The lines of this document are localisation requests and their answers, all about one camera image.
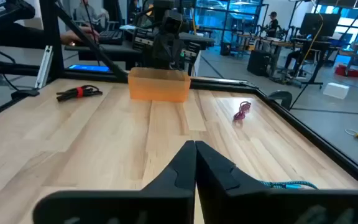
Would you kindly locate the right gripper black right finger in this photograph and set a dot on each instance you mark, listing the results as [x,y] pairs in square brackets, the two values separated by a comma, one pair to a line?
[228,205]

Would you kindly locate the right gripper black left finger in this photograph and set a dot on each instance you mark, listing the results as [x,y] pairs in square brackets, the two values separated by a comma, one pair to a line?
[172,202]

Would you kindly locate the person's forearm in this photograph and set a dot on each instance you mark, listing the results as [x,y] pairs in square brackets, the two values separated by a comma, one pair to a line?
[17,37]

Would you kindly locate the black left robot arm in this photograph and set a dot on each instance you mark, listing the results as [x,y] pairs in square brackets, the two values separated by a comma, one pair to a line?
[169,18]

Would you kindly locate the orange plastic bin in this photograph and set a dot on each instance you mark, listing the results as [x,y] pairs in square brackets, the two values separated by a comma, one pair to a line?
[158,85]

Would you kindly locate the black keyboard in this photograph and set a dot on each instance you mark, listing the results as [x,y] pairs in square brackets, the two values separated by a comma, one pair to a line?
[110,37]

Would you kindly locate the smartphone with lit screen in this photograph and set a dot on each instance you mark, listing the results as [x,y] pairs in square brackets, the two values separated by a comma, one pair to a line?
[89,68]

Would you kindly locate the person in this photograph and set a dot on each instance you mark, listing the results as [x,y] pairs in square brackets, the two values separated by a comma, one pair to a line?
[87,14]
[272,25]

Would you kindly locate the black computer tower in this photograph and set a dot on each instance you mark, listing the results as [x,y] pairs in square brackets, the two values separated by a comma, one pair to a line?
[259,63]

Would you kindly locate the person's hand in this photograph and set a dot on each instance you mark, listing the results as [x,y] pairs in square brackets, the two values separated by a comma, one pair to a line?
[73,35]

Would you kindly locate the black table clamp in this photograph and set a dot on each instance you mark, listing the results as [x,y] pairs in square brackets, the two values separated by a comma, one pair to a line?
[25,93]
[281,97]

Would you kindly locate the black computer monitor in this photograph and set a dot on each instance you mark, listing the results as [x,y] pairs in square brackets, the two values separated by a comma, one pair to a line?
[319,25]

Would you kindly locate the white box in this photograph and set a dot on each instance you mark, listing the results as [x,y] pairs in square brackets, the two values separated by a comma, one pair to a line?
[336,91]

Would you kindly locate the black Trossen-labelled device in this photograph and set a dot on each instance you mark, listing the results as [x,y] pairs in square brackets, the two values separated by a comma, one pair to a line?
[2,11]

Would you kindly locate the red floor object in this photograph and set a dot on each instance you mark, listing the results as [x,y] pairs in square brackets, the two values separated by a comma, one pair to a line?
[348,71]

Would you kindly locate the black aluminium table frame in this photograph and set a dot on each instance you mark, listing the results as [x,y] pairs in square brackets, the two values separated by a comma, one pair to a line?
[51,37]

